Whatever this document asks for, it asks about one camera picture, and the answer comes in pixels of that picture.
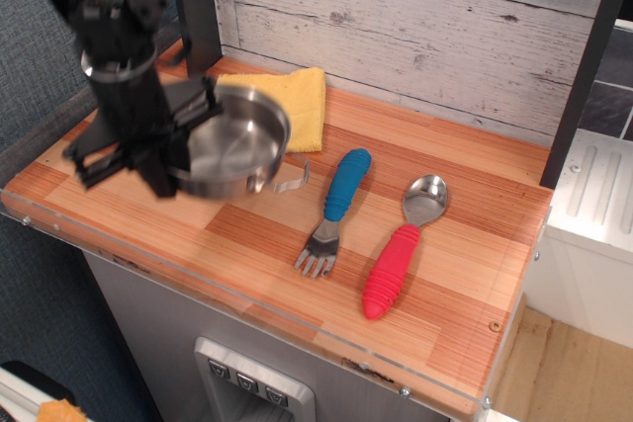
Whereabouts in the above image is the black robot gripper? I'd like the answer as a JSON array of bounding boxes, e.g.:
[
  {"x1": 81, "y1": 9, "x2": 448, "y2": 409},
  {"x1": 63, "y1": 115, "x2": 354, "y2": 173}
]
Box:
[{"x1": 63, "y1": 51, "x2": 223, "y2": 198}]

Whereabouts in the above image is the stainless steel pot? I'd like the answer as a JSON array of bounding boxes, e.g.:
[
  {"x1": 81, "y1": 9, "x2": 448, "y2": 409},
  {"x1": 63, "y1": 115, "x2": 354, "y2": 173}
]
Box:
[{"x1": 167, "y1": 85, "x2": 310, "y2": 200}]

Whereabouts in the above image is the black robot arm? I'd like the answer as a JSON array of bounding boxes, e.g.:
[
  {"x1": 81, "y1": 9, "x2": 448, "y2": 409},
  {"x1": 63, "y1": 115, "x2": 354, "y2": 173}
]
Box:
[{"x1": 50, "y1": 0, "x2": 223, "y2": 198}]

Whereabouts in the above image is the yellow cloth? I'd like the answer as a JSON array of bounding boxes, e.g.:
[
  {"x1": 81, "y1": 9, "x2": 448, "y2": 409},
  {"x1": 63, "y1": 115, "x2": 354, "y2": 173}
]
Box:
[{"x1": 218, "y1": 67, "x2": 326, "y2": 152}]

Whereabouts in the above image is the grey toy fridge cabinet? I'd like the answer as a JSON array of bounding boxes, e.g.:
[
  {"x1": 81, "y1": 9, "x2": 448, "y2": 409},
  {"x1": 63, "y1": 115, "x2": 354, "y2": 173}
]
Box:
[{"x1": 85, "y1": 253, "x2": 446, "y2": 421}]

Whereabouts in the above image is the silver dispenser panel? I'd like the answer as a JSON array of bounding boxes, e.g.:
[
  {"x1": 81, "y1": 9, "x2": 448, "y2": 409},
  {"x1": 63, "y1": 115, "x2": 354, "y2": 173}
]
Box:
[{"x1": 194, "y1": 337, "x2": 317, "y2": 421}]

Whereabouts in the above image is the orange object bottom left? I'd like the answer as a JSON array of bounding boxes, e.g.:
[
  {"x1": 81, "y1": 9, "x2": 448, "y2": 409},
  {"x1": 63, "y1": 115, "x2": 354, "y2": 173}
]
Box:
[{"x1": 36, "y1": 399, "x2": 89, "y2": 422}]

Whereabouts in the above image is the white toy sink unit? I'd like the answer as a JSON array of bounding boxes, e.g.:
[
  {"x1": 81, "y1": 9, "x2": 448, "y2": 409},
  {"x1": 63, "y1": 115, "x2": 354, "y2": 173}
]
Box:
[{"x1": 523, "y1": 20, "x2": 632, "y2": 347}]

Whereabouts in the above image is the black left post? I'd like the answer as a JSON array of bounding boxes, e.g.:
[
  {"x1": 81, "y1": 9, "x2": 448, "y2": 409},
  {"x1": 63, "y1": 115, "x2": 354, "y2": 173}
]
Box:
[{"x1": 175, "y1": 0, "x2": 223, "y2": 76}]

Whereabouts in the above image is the black post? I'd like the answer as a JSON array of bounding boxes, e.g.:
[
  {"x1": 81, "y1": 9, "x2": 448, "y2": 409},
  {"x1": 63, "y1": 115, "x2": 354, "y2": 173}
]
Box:
[
  {"x1": 175, "y1": 0, "x2": 223, "y2": 76},
  {"x1": 539, "y1": 0, "x2": 624, "y2": 190}
]

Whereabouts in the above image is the blue handled fork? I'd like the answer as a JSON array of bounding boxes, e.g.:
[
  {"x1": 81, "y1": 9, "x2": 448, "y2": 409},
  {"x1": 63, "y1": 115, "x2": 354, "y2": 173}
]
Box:
[{"x1": 295, "y1": 148, "x2": 372, "y2": 279}]

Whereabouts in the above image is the red handled spoon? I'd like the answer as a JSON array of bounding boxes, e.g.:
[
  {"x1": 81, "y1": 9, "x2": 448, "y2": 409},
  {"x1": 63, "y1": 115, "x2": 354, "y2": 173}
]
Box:
[{"x1": 361, "y1": 175, "x2": 449, "y2": 320}]

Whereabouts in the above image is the black right post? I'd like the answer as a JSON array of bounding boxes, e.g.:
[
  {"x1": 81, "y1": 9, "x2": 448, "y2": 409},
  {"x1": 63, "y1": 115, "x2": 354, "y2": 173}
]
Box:
[{"x1": 539, "y1": 0, "x2": 624, "y2": 190}]

